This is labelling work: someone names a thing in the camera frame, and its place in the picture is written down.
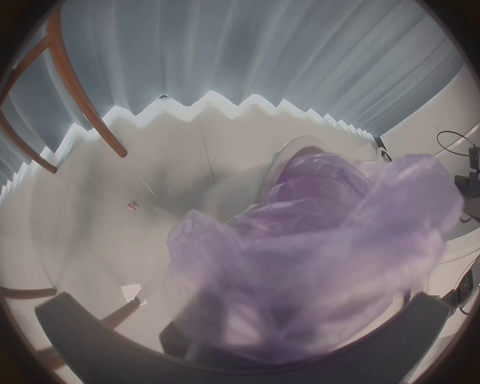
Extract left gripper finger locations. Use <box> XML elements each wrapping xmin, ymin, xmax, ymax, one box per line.
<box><xmin>159</xmin><ymin>322</ymin><xmax>196</xmax><ymax>357</ymax></box>

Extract purple plastic bag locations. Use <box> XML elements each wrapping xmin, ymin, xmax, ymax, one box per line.
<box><xmin>165</xmin><ymin>148</ymin><xmax>464</xmax><ymax>366</ymax></box>

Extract white trash bin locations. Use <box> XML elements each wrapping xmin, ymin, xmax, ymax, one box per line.
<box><xmin>202</xmin><ymin>135</ymin><xmax>376</xmax><ymax>226</ymax></box>

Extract white cushioned wooden chair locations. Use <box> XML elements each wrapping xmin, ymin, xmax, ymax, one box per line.
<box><xmin>0</xmin><ymin>7</ymin><xmax>141</xmax><ymax>372</ymax></box>

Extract pale blue curtain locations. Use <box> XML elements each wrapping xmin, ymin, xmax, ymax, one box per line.
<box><xmin>0</xmin><ymin>0</ymin><xmax>467</xmax><ymax>196</ymax></box>

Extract black cable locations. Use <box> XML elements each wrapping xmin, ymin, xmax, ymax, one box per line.
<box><xmin>436</xmin><ymin>130</ymin><xmax>474</xmax><ymax>155</ymax></box>

